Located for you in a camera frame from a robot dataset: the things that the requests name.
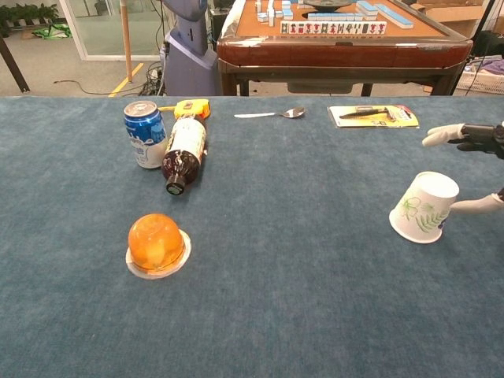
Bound wooden pole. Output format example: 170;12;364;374
119;0;134;83

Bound black slanted table leg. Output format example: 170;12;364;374
0;33;32;95

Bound brown tea bottle white label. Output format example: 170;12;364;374
161;113;209;197

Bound yellow tape measure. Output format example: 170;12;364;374
157;98;212;120

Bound razor in yellow blister pack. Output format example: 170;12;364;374
327;104;421;130

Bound short blue mahjong tile wall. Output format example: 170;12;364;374
307;12;365;22

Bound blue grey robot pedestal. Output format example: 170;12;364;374
161;0;220;98

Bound purple cloth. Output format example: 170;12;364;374
478;57;504;76

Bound potted green plants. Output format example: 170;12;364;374
0;2;60;39

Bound face-up mahjong tile row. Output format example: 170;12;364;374
280;20;387;35

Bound black floor cable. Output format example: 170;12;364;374
53;80;119;97

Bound long blue mahjong tile wall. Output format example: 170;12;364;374
376;2;414;29

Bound blue white drink can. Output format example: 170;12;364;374
124;100;169;170

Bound cardboard box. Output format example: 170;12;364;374
409;0;497;39

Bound orange fruit jelly cup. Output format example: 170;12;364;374
125;213;192;280

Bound black tripod stand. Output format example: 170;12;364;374
464;0;498;98

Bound green bag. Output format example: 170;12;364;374
31;23;73;40

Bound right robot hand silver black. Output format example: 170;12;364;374
421;123;504;216

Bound white plastic basket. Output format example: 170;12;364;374
454;58;504;95

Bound brown mahjong table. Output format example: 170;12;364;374
216;0;473;98

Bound blue table cloth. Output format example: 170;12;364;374
0;95;504;378

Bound white floral paper cup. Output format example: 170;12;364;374
388;170;461;244

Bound metal spoon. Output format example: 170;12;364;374
233;106;306;120

